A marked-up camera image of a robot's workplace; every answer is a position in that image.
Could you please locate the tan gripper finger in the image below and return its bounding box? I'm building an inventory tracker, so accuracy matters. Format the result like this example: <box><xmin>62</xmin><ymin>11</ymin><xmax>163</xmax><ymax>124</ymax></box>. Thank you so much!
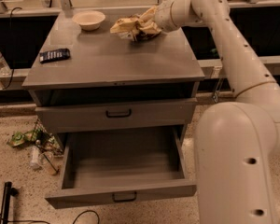
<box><xmin>139</xmin><ymin>23</ymin><xmax>161</xmax><ymax>35</ymax></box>
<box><xmin>141</xmin><ymin>6</ymin><xmax>158</xmax><ymax>22</ymax></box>

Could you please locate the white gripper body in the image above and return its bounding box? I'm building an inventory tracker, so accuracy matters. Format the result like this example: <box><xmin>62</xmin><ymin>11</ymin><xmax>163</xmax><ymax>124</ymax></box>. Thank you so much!
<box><xmin>154</xmin><ymin>0</ymin><xmax>179</xmax><ymax>33</ymax></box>

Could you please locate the brown chip bag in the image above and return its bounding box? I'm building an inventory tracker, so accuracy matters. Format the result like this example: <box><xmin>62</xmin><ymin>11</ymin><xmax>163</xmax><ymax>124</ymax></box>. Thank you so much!
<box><xmin>110</xmin><ymin>14</ymin><xmax>157</xmax><ymax>42</ymax></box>

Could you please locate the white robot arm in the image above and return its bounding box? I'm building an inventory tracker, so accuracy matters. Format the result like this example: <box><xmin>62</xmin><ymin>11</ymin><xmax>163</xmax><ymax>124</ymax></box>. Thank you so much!
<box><xmin>149</xmin><ymin>0</ymin><xmax>280</xmax><ymax>224</ymax></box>

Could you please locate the grey drawer cabinet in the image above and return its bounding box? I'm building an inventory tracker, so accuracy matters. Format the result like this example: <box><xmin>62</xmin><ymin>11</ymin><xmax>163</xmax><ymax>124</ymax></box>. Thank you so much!
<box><xmin>23</xmin><ymin>8</ymin><xmax>203</xmax><ymax>137</ymax></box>

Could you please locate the closed grey top drawer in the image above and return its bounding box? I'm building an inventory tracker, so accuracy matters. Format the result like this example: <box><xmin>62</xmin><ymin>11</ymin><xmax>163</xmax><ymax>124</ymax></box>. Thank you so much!
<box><xmin>36</xmin><ymin>99</ymin><xmax>196</xmax><ymax>133</ymax></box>

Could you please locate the open grey lower drawer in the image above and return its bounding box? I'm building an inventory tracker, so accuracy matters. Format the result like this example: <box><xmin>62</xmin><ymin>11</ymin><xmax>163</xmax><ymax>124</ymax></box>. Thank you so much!
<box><xmin>46</xmin><ymin>126</ymin><xmax>196</xmax><ymax>209</ymax></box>

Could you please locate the green snack bag on floor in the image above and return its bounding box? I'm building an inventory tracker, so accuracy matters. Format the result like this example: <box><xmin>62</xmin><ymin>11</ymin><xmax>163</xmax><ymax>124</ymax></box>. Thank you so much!
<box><xmin>7</xmin><ymin>131</ymin><xmax>41</xmax><ymax>147</ymax></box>

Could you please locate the white paper bowl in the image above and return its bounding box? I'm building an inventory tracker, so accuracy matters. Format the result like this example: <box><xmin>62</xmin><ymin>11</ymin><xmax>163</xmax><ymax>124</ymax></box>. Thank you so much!
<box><xmin>72</xmin><ymin>10</ymin><xmax>105</xmax><ymax>31</ymax></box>

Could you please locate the black remote control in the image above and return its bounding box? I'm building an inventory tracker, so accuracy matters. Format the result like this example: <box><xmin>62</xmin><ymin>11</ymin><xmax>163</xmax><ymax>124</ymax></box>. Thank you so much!
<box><xmin>39</xmin><ymin>49</ymin><xmax>70</xmax><ymax>63</ymax></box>

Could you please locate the clear cup on floor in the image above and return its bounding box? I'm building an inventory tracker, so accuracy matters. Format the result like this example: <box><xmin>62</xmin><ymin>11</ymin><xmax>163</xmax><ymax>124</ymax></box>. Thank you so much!
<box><xmin>38</xmin><ymin>151</ymin><xmax>59</xmax><ymax>175</ymax></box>

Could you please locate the clear bottle on floor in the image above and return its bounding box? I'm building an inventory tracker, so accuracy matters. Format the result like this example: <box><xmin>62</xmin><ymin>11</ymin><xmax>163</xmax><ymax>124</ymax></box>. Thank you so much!
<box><xmin>30</xmin><ymin>146</ymin><xmax>41</xmax><ymax>170</ymax></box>

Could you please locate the black stand pole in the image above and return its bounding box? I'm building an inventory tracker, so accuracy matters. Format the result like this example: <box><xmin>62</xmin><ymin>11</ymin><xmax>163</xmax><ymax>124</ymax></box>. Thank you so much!
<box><xmin>0</xmin><ymin>181</ymin><xmax>19</xmax><ymax>224</ymax></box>

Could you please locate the clear plastic bottle on rail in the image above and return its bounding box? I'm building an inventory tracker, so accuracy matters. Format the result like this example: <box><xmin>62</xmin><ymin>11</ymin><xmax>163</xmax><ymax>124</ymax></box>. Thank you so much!
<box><xmin>0</xmin><ymin>52</ymin><xmax>11</xmax><ymax>76</ymax></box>

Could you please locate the grey metal rail frame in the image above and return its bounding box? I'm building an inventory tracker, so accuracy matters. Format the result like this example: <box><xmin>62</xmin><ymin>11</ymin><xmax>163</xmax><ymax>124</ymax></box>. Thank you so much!
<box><xmin>0</xmin><ymin>0</ymin><xmax>280</xmax><ymax>91</ymax></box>

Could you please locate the black floor cable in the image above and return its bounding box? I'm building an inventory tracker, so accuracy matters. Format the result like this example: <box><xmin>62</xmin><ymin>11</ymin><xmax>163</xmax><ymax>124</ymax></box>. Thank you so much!
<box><xmin>0</xmin><ymin>210</ymin><xmax>101</xmax><ymax>224</ymax></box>

